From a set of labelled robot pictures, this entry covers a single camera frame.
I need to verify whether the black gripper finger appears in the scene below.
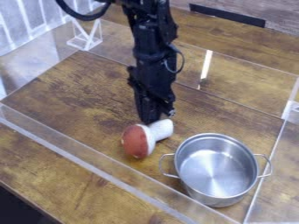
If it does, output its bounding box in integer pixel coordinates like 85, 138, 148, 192
133, 86, 152, 124
149, 100, 175, 123

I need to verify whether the black bar on table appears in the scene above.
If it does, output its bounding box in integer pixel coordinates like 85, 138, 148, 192
189, 3, 267, 28

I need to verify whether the clear acrylic enclosure panel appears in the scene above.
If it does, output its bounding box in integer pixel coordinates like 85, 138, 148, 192
0, 101, 299, 224

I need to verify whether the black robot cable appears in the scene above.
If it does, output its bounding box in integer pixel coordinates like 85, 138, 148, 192
53, 0, 115, 22

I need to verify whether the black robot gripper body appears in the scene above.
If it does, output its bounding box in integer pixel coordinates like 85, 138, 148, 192
125, 55, 180, 117

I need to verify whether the plush mushroom brown white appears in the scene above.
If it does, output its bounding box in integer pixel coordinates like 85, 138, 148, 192
121, 119, 173, 158

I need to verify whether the clear acrylic triangle bracket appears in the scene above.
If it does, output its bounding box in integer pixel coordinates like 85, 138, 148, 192
67, 19, 103, 51

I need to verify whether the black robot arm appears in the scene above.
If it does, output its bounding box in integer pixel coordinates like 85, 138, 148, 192
119, 0, 183, 124

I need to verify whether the silver pot with handles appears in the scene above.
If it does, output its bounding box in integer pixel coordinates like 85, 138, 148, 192
159, 133, 273, 207

